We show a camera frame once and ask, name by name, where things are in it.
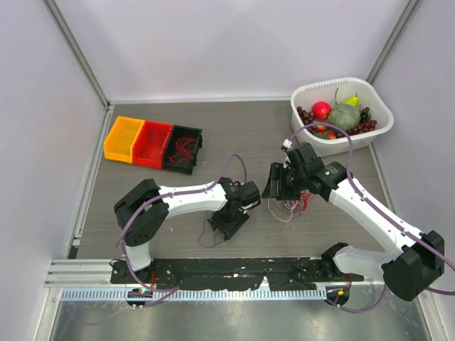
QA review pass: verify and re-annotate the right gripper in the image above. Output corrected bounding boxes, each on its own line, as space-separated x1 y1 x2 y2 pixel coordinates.
262 162 307 201

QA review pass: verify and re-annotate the cable bundle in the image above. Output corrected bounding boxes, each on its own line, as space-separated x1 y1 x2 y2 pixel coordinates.
266 190 316 224

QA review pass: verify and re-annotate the red cable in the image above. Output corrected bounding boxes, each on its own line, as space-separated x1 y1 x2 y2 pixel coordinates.
168 136 198 165

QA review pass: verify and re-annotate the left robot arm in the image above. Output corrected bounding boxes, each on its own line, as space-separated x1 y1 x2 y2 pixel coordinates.
114 177 261 283

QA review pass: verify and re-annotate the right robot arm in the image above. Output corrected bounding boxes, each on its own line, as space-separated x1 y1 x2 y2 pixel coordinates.
262 143 445 301

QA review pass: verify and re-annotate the small red fruit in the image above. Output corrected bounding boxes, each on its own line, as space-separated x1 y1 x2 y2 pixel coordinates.
314 124 337 140

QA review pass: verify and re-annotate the dark red grape bunch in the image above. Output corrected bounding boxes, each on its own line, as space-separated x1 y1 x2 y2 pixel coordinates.
296 107 317 134

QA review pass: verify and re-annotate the red apple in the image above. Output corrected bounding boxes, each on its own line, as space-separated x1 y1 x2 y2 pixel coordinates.
311 102 331 121

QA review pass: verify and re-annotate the black plastic bin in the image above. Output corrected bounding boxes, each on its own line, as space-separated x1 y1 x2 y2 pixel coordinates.
162 125 203 175

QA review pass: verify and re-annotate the green melon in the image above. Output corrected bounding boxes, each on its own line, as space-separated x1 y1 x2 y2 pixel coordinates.
327 103 360 131

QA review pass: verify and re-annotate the dark grape bunch right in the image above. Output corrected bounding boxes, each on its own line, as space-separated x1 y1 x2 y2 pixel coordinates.
346 119 378 136

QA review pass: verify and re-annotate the white fruit basket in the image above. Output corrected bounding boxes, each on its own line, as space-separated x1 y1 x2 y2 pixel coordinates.
291 77 394 156

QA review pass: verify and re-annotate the red plastic bin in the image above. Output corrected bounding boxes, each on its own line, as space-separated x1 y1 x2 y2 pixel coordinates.
133 121 173 169

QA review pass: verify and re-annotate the green pear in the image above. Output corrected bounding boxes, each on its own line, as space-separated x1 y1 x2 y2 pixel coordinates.
344 93 360 108

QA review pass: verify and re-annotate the yellow plastic bin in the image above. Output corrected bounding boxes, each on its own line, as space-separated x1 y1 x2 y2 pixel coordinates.
104 116 145 163

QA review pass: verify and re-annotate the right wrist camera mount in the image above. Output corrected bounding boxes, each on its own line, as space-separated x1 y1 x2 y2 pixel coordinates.
281 139 292 151

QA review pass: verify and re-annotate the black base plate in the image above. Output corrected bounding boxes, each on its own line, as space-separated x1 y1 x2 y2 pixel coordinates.
110 256 365 291

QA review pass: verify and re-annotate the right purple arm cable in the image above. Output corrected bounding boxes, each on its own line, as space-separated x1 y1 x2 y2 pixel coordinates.
282 122 455 313

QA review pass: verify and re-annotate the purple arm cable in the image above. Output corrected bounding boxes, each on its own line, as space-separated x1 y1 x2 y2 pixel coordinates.
282 122 455 313
115 153 248 306

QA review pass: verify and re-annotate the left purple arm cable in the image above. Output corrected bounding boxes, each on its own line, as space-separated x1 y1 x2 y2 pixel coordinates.
115 153 248 306

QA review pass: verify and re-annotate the white slotted cable duct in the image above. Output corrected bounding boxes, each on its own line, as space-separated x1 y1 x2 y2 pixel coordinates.
60 286 327 302

